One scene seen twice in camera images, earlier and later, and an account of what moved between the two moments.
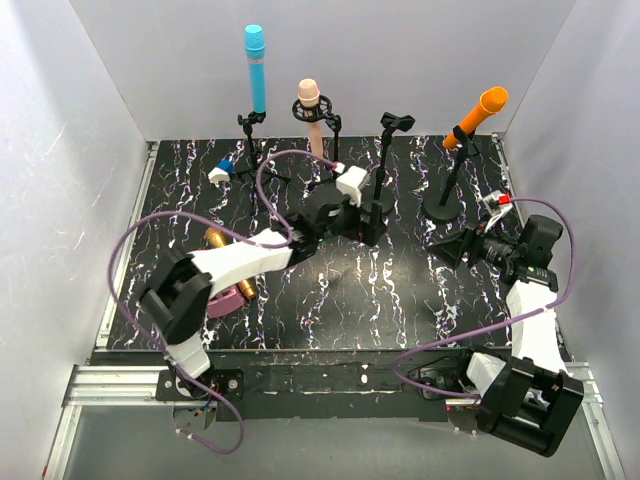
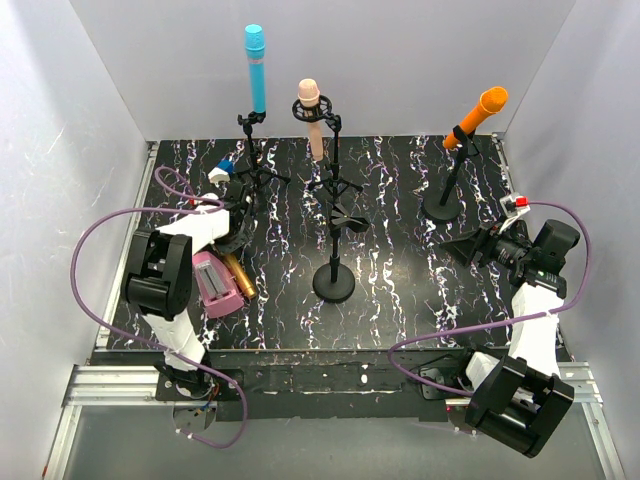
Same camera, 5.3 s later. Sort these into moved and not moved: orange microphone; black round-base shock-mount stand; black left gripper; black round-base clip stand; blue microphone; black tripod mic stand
Moved: black round-base clip stand; black left gripper
Not moved: orange microphone; blue microphone; black tripod mic stand; black round-base shock-mount stand
